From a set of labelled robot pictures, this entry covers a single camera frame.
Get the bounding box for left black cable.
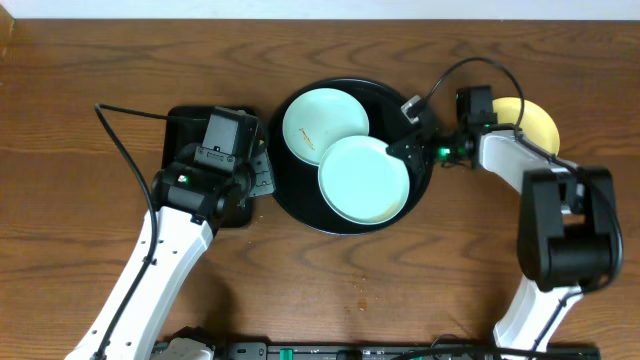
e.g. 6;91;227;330
93;102;211;360

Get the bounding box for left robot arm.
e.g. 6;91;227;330
68;147;275;359

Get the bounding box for round black tray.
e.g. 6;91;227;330
268;78;433;235

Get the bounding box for rectangular black tray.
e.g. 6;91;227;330
161;105;253;228

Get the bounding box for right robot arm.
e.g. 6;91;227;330
386;124;624;359

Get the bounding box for yellow plate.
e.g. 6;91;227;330
492;97;560;155

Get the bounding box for right black cable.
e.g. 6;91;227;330
424;56;625;351

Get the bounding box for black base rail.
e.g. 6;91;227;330
149;341;600;360

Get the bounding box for light blue plate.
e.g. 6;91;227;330
282;88;370;166
318;135;410;226

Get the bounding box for black cable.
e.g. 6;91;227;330
424;56;625;351
93;102;211;360

